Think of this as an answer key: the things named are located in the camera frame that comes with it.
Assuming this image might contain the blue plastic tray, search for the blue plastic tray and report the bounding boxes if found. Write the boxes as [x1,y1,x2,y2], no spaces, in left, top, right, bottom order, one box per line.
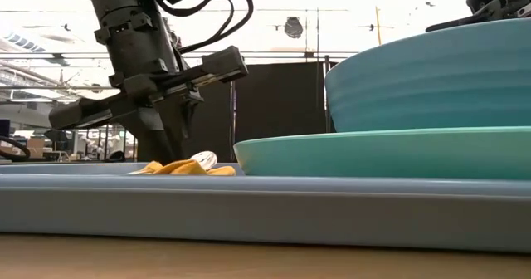
[0,162,531,254]

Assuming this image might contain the round dark hanging lamp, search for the round dark hanging lamp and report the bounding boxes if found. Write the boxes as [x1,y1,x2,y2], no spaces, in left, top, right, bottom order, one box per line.
[284,16,304,40]

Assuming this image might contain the black looped cable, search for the black looped cable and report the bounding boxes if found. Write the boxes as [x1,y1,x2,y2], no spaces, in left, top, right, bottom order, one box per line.
[0,135,32,162]

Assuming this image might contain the blue plastic bowl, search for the blue plastic bowl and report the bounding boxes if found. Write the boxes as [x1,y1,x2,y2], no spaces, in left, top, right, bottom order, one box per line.
[324,17,531,134]

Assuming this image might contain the yellow cable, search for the yellow cable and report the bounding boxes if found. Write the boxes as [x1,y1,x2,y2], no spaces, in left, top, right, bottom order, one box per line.
[372,0,382,47]

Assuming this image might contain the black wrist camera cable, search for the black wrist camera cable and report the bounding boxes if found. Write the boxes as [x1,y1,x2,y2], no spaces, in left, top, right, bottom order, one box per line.
[157,0,255,55]

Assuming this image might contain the spoon with orange handle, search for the spoon with orange handle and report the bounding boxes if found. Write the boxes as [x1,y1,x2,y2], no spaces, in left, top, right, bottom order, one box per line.
[189,150,218,172]

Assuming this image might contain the teal plastic plate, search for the teal plastic plate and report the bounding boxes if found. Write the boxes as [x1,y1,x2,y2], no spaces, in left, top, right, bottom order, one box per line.
[232,125,531,181]

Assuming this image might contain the brown cardboard box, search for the brown cardboard box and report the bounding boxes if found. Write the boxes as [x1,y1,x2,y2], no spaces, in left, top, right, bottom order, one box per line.
[24,136,47,159]

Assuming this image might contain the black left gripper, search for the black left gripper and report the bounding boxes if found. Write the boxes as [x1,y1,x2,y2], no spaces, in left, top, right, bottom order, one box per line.
[48,45,249,163]

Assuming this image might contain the black round object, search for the black round object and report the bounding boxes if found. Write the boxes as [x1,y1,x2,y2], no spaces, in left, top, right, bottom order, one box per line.
[105,149,127,163]

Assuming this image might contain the thin metal upright post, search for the thin metal upright post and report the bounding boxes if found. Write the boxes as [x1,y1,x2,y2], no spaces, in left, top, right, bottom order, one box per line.
[324,54,332,133]
[229,79,237,162]

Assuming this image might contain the black partition with feet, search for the black partition with feet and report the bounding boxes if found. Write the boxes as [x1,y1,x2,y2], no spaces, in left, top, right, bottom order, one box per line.
[136,61,335,164]

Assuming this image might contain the black metal rack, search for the black metal rack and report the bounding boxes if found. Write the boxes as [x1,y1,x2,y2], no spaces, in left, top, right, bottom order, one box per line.
[61,125,138,163]

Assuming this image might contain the black studio lamp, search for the black studio lamp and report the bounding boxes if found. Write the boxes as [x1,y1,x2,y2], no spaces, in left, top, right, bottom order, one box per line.
[43,128,70,151]

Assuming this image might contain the yellow cloth napkin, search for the yellow cloth napkin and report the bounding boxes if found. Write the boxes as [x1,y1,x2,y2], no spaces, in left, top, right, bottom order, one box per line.
[126,159,237,177]

